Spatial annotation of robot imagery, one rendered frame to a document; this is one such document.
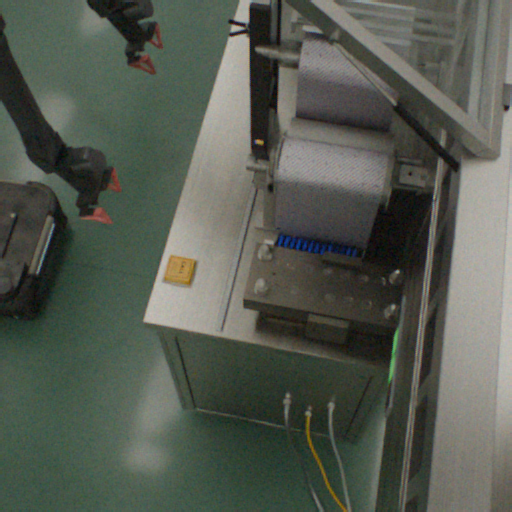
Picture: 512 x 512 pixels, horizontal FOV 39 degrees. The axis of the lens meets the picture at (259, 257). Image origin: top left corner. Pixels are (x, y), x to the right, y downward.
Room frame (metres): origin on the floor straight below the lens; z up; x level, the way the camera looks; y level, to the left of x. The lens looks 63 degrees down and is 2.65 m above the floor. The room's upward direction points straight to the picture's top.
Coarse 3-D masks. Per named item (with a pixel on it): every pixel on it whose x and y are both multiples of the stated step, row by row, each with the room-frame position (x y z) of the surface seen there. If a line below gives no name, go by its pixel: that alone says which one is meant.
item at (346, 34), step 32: (288, 0) 0.77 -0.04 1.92; (320, 0) 0.77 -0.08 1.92; (352, 32) 0.75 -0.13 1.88; (352, 64) 0.73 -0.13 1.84; (384, 64) 0.74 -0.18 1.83; (384, 96) 0.72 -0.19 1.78; (416, 96) 0.73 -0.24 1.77; (416, 128) 0.71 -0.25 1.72; (448, 128) 0.72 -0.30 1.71; (480, 128) 0.73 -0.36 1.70; (448, 160) 0.70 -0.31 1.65
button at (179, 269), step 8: (176, 256) 0.89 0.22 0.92; (168, 264) 0.87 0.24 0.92; (176, 264) 0.87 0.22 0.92; (184, 264) 0.87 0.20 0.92; (192, 264) 0.87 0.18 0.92; (168, 272) 0.85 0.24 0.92; (176, 272) 0.85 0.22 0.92; (184, 272) 0.85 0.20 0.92; (192, 272) 0.85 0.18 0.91; (168, 280) 0.83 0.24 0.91; (176, 280) 0.83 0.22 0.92; (184, 280) 0.82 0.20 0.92
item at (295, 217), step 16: (288, 208) 0.90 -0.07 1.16; (304, 208) 0.89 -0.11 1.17; (320, 208) 0.89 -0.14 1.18; (336, 208) 0.88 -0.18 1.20; (288, 224) 0.90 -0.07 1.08; (304, 224) 0.89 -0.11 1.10; (320, 224) 0.89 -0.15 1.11; (336, 224) 0.88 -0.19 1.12; (352, 224) 0.87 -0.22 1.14; (368, 224) 0.86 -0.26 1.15; (320, 240) 0.88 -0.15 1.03; (336, 240) 0.88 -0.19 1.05; (352, 240) 0.87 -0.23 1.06; (368, 240) 0.86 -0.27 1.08
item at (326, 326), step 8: (312, 320) 0.67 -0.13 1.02; (320, 320) 0.67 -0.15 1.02; (328, 320) 0.67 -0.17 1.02; (336, 320) 0.67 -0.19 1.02; (312, 328) 0.67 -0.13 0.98; (320, 328) 0.66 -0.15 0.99; (328, 328) 0.66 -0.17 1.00; (336, 328) 0.66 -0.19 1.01; (344, 328) 0.65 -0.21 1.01; (312, 336) 0.67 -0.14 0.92; (320, 336) 0.66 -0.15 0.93; (328, 336) 0.66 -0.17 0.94; (336, 336) 0.66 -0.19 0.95; (344, 336) 0.65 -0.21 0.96
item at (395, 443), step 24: (432, 168) 0.87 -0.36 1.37; (432, 192) 0.79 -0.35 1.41; (432, 216) 0.72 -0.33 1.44; (408, 264) 0.74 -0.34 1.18; (408, 288) 0.66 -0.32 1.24; (504, 288) 0.56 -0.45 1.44; (408, 312) 0.58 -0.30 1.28; (504, 312) 0.52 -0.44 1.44; (408, 336) 0.51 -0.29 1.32; (504, 336) 0.47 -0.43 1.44; (408, 360) 0.45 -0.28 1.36; (504, 360) 0.43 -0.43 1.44; (408, 384) 0.39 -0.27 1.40; (504, 384) 0.38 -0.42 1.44; (408, 408) 0.34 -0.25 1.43; (504, 408) 0.34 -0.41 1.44; (408, 432) 0.30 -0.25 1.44; (504, 432) 0.30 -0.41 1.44; (384, 456) 0.31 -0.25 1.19; (504, 456) 0.26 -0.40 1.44; (384, 480) 0.26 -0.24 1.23; (504, 480) 0.22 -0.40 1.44; (384, 504) 0.21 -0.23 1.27; (504, 504) 0.19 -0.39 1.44
